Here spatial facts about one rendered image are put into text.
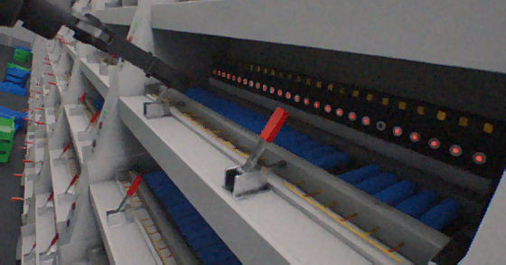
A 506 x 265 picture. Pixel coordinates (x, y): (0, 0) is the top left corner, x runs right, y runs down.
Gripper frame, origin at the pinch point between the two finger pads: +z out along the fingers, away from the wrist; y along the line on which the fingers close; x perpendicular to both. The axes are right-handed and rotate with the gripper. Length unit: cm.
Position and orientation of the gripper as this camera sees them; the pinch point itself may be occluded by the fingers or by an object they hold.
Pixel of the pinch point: (168, 75)
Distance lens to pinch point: 51.0
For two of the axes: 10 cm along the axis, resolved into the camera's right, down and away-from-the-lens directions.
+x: 4.7, -8.8, 0.3
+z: 6.7, 3.8, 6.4
